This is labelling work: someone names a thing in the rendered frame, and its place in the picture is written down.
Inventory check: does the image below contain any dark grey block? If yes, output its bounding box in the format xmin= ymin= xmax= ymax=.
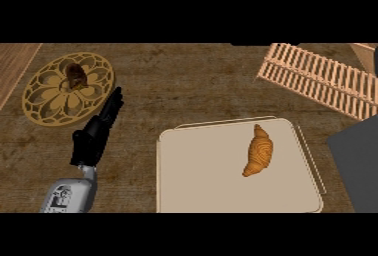
xmin=327 ymin=114 xmax=378 ymax=214

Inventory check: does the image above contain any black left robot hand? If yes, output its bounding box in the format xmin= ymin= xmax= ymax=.
xmin=68 ymin=86 xmax=126 ymax=168

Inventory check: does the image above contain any beige rectangular tray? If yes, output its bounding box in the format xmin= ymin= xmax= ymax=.
xmin=155 ymin=115 xmax=328 ymax=214

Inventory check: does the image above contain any dark brown pastry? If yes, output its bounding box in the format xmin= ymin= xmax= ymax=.
xmin=64 ymin=62 xmax=90 ymax=91

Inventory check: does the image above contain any slatted wooden tiered shelf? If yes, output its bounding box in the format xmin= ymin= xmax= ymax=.
xmin=256 ymin=43 xmax=378 ymax=122

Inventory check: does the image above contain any golden croissant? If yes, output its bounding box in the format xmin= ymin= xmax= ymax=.
xmin=241 ymin=123 xmax=275 ymax=178

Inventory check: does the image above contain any round carved wooden trivet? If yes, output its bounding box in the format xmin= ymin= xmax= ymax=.
xmin=21 ymin=51 xmax=117 ymax=127

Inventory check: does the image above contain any pale wooden board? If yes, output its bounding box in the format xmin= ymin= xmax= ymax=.
xmin=0 ymin=43 xmax=45 ymax=111

